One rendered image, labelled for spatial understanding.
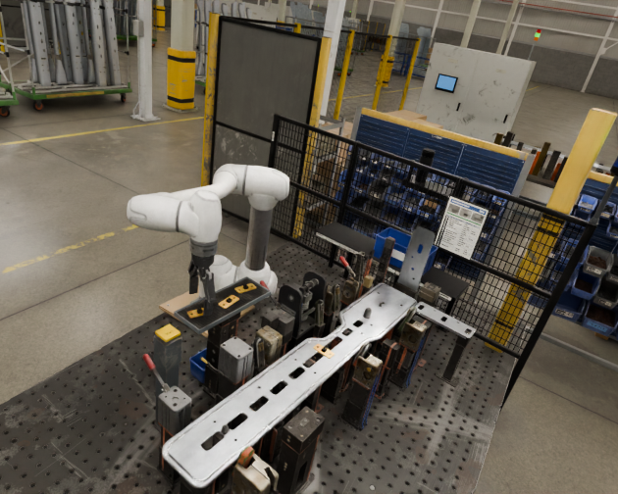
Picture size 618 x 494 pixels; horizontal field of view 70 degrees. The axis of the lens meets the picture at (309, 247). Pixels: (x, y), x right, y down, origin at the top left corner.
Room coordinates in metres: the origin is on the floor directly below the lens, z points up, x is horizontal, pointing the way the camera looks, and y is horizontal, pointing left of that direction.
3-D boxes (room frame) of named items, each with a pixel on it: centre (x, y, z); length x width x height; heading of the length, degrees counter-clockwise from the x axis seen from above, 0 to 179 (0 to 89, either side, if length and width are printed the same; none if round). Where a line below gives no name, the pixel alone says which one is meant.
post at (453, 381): (1.69, -0.79, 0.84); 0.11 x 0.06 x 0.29; 57
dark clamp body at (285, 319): (1.45, 0.05, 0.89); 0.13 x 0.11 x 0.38; 57
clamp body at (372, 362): (1.33, -0.31, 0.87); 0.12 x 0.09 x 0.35; 57
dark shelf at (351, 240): (2.24, -0.45, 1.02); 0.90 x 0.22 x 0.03; 57
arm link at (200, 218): (1.27, 0.36, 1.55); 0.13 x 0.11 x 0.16; 96
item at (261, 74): (4.12, 0.66, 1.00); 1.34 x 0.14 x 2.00; 63
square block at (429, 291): (1.93, -0.64, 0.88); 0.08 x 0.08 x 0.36; 57
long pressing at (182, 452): (1.35, -0.13, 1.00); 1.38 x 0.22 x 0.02; 147
